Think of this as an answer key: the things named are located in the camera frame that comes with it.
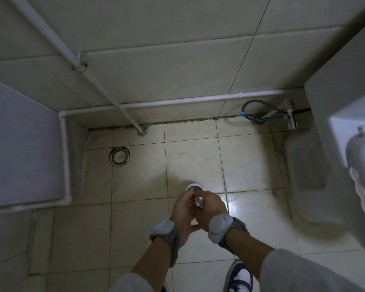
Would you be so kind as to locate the person's left hand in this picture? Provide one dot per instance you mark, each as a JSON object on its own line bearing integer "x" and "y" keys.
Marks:
{"x": 179, "y": 215}

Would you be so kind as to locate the person's right hand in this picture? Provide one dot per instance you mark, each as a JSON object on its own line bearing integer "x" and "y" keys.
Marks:
{"x": 213, "y": 206}

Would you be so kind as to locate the person's right fingers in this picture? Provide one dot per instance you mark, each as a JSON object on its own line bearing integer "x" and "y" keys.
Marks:
{"x": 200, "y": 196}

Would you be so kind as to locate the person's left thumb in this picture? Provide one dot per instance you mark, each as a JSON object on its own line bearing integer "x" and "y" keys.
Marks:
{"x": 196, "y": 228}

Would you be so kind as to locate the small grey white cap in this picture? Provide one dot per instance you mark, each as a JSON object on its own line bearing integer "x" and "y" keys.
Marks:
{"x": 199, "y": 201}

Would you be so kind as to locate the white blue round bottle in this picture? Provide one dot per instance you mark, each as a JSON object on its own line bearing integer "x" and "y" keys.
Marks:
{"x": 195, "y": 187}

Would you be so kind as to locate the person's left forearm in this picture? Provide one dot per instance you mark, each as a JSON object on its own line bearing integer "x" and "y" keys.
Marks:
{"x": 152, "y": 260}

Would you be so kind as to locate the person's right forearm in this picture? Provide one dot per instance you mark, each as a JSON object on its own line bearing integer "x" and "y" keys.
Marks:
{"x": 246, "y": 250}

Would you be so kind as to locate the blue white sneaker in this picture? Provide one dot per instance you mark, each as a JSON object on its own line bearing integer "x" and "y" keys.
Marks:
{"x": 238, "y": 276}

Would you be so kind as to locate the grey sweater sleeve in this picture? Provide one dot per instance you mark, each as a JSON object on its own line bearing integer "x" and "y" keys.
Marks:
{"x": 130, "y": 284}
{"x": 304, "y": 273}

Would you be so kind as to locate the round metal floor drain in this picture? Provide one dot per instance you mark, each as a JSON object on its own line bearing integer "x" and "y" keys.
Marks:
{"x": 119, "y": 155}

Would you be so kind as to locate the long bent white pipe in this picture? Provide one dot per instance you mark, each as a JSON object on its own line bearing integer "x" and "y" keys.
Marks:
{"x": 170, "y": 101}

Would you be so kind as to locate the white angle valve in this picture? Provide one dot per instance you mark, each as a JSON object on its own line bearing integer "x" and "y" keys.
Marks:
{"x": 292, "y": 120}

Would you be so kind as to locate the white toilet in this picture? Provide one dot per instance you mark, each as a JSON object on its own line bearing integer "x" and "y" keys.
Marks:
{"x": 362, "y": 167}

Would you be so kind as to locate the white pipe clamp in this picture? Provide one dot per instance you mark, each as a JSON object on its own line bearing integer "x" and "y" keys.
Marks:
{"x": 81, "y": 63}

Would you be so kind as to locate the grey panel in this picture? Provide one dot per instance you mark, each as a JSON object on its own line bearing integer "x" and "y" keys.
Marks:
{"x": 21, "y": 148}

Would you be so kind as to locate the straight white wall pipe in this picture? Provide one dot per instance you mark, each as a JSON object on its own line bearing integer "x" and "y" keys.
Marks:
{"x": 67, "y": 53}

